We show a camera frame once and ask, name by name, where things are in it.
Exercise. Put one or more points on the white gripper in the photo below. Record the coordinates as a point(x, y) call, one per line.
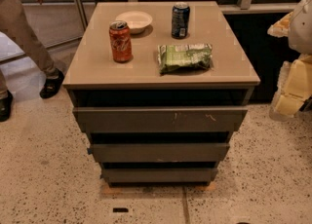
point(301, 28)

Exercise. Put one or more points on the grey drawer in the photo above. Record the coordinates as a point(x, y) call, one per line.
point(159, 175)
point(160, 119)
point(159, 153)

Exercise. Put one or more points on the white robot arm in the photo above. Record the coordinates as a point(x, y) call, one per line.
point(300, 40)

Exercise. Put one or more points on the grey drawer cabinet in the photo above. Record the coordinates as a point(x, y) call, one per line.
point(94, 79)

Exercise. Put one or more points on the grey top drawer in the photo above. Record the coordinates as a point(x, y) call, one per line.
point(160, 119)

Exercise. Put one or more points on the grey bottom drawer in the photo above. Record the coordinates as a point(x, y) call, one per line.
point(159, 175)

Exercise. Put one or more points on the green chip bag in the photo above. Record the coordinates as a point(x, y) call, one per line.
point(184, 56)

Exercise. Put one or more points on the blue soda can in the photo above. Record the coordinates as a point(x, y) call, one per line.
point(180, 20)

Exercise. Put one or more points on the white paper bowl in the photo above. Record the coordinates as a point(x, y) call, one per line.
point(137, 21)

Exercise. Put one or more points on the red cola can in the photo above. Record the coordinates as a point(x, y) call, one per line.
point(120, 41)

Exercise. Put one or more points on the blue tape piece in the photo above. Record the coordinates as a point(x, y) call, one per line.
point(89, 151)

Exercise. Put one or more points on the walking person in khakis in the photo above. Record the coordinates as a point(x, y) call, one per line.
point(14, 24)

